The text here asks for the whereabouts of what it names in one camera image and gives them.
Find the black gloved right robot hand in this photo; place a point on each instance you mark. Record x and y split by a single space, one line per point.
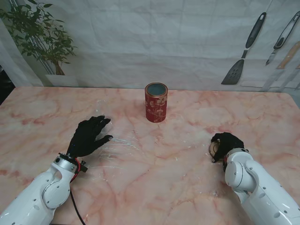
230 141

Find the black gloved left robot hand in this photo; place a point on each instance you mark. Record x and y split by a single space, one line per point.
85 138

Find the red floral tea canister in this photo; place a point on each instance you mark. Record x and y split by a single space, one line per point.
155 107

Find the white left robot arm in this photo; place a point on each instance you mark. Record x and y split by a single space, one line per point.
35 194

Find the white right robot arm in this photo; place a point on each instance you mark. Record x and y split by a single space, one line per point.
257 187

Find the black slotted spatula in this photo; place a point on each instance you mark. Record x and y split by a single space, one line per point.
232 75

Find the green leafy plant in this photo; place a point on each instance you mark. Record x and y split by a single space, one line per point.
37 32

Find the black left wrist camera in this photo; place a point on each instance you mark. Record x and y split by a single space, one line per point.
83 166

